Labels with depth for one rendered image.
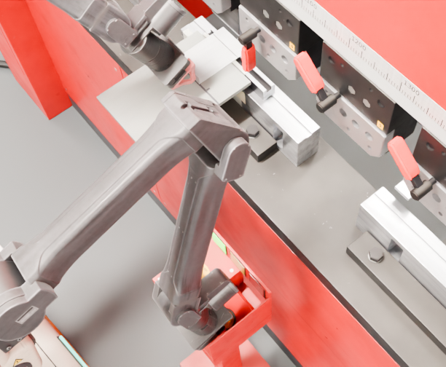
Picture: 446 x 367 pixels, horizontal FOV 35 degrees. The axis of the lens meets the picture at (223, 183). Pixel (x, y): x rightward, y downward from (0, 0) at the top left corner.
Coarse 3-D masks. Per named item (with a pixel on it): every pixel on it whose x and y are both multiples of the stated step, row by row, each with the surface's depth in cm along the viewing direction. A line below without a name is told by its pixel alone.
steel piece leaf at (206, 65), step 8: (208, 40) 150; (216, 40) 149; (192, 48) 149; (200, 48) 149; (208, 48) 149; (216, 48) 148; (224, 48) 148; (184, 56) 148; (192, 56) 148; (200, 56) 148; (208, 56) 148; (216, 56) 147; (224, 56) 147; (232, 56) 147; (200, 64) 147; (208, 64) 147; (216, 64) 146; (224, 64) 146; (200, 72) 146; (208, 72) 146; (200, 80) 145
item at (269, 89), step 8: (240, 56) 147; (240, 64) 147; (248, 72) 145; (256, 72) 145; (256, 80) 144; (264, 80) 144; (256, 88) 145; (264, 88) 143; (272, 88) 144; (264, 96) 144
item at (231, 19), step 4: (236, 8) 131; (224, 12) 136; (228, 12) 135; (232, 12) 133; (236, 12) 132; (220, 16) 139; (224, 16) 137; (228, 16) 136; (232, 16) 134; (236, 16) 133; (224, 20) 138; (228, 20) 137; (232, 20) 135; (236, 20) 134; (228, 24) 138; (232, 24) 136; (236, 24) 135; (232, 28) 137; (236, 28) 136; (236, 32) 137; (240, 32) 136
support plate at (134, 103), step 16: (128, 80) 146; (144, 80) 146; (208, 80) 145; (224, 80) 145; (240, 80) 144; (112, 96) 144; (128, 96) 144; (144, 96) 144; (160, 96) 144; (208, 96) 143; (224, 96) 143; (112, 112) 143; (128, 112) 142; (144, 112) 142; (128, 128) 141; (144, 128) 140
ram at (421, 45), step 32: (288, 0) 107; (320, 0) 99; (352, 0) 93; (384, 0) 87; (416, 0) 82; (320, 32) 105; (352, 32) 98; (384, 32) 91; (416, 32) 86; (416, 64) 90
